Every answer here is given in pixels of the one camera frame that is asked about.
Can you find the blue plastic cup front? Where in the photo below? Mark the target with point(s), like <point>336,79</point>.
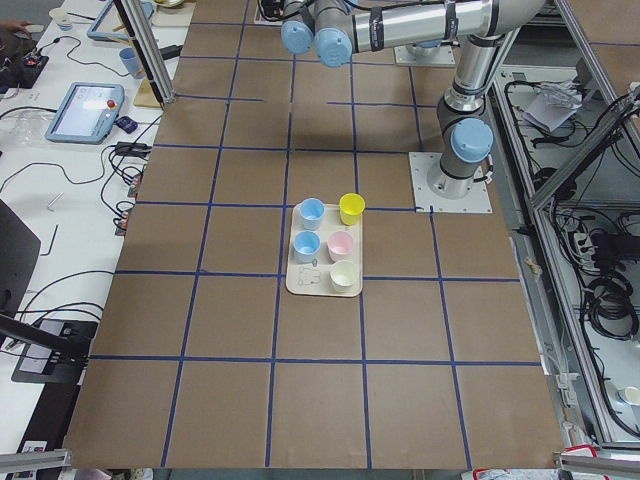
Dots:
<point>306,246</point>

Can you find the blue plastic cup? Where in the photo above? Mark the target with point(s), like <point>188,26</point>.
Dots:
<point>311,212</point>
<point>306,246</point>

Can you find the pink plastic cup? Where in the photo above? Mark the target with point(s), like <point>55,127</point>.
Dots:
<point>340,245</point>

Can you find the blue plastic cup rear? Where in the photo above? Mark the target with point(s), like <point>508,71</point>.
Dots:
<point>311,212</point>

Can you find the cream white plastic cup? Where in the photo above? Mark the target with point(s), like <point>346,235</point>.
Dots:
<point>343,276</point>

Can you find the yellow plastic cup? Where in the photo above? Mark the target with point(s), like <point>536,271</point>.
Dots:
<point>351,208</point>

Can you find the beige plastic tray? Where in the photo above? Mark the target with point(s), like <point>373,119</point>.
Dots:
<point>313,278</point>

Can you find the blue teach pendant near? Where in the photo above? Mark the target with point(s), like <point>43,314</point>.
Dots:
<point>86,114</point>

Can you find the blue teach pendant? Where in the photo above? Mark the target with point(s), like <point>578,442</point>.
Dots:
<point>108,26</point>
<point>86,114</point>

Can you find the blue mug on side table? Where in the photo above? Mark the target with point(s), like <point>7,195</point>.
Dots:
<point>131,63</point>

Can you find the crumpled white paper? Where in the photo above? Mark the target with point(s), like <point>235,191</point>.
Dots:
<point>554,104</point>

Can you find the blue teach pendant far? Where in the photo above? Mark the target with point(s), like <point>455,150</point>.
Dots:
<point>108,26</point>

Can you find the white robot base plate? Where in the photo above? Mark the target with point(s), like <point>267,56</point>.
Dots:
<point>428,199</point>

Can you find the aluminium frame post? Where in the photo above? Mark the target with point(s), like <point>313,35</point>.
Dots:
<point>140,34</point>

